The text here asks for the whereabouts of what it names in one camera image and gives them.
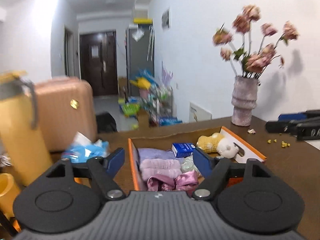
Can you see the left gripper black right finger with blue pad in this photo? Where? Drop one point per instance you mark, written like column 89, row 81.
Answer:
column 218, row 173

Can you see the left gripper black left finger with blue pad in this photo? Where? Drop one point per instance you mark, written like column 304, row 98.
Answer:
column 101, row 172

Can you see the yellow white plush toy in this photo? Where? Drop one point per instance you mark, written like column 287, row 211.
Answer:
column 217, row 143

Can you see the green iridescent mesh ball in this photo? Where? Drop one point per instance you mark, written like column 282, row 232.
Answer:
column 188, row 165

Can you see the purple satin scrunchie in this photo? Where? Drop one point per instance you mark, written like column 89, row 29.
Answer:
column 187, row 182

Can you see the blue pocket tissue pack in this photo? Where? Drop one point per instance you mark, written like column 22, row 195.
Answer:
column 182, row 150

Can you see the lilac fuzzy sock roll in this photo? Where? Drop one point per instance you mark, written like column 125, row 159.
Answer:
column 166, row 167

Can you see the lavender knitted cloth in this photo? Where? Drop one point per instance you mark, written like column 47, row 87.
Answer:
column 152, row 153

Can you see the red cardboard box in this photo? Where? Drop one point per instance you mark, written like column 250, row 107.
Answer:
column 246, row 151

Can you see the grey ribbed vase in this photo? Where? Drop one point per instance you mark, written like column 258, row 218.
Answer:
column 244, row 100

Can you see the pink hard-shell suitcase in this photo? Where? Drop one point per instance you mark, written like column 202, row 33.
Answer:
column 65, row 107

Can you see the yellow thermos jug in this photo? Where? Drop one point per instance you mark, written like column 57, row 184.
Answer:
column 20, row 131

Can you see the dried pink flower bouquet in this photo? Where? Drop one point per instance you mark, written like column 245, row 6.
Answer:
column 249, row 60

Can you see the yellow ceramic mug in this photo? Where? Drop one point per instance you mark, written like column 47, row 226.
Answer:
column 9, row 190

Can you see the dark entrance door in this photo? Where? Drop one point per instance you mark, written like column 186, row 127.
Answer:
column 98, row 62

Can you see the grey refrigerator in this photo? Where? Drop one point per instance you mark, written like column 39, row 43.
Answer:
column 139, row 53

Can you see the wire rack with clutter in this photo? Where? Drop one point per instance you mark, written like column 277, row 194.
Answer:
column 144, row 92

